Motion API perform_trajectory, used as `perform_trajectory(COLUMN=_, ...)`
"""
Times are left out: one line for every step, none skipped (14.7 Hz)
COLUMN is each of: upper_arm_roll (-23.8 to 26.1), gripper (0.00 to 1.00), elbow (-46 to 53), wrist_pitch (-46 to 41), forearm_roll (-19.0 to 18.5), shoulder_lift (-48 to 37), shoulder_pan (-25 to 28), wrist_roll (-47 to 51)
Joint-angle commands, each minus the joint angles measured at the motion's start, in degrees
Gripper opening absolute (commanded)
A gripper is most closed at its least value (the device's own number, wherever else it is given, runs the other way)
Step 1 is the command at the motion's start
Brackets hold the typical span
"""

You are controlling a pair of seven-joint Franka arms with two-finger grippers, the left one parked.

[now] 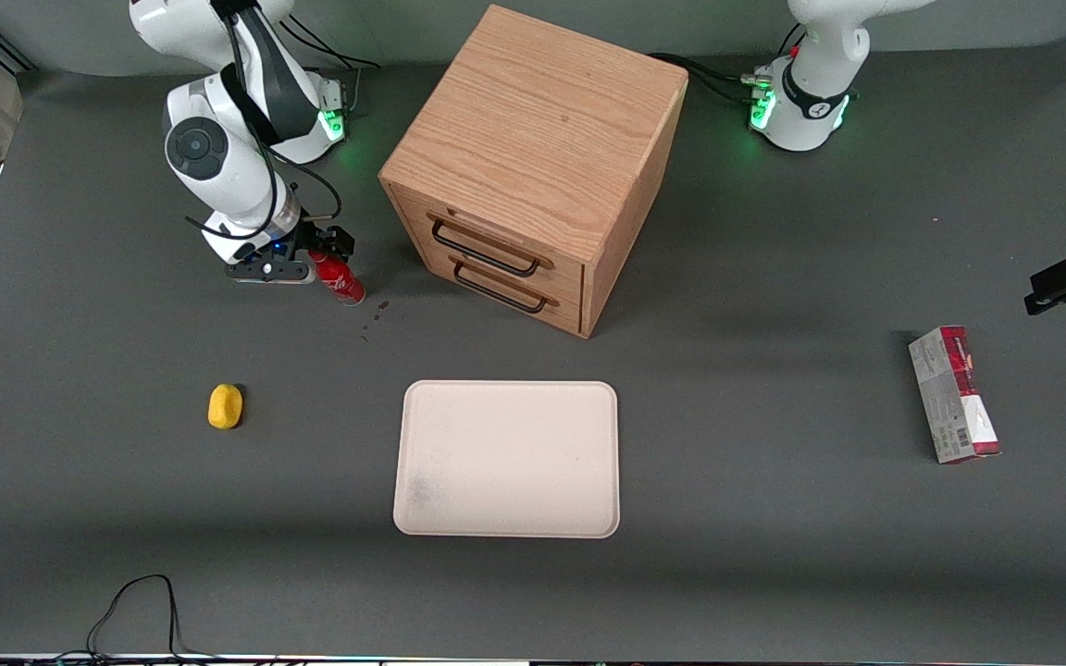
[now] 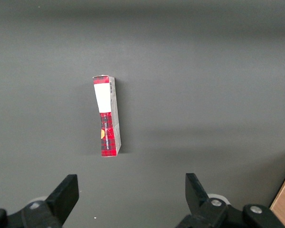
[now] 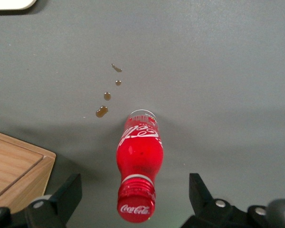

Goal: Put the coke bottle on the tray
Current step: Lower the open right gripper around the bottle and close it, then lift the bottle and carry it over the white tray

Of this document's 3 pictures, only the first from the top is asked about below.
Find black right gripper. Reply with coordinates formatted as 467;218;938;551
251;224;355;267

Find red coke bottle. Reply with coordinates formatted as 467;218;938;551
308;246;366;306

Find beige plastic tray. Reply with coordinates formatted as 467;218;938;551
392;380;621;539

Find red and grey carton box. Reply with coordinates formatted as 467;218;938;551
908;326;1002;464

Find yellow lemon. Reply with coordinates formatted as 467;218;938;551
208;384;244;430

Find wooden drawer cabinet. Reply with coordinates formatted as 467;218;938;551
378;5;689;339

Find black right arm base cables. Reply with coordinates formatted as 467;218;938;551
292;14;382;117

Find black arm base cables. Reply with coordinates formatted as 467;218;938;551
292;14;382;117
649;26;807;105

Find wooden drawer with long handle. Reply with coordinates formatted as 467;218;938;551
397;194;587;297

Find wooden drawer with short handle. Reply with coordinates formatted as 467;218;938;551
422;248;585;336

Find thin black looped cable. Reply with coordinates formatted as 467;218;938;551
52;574;219;663

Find black left arm base cables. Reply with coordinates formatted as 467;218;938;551
649;26;807;105

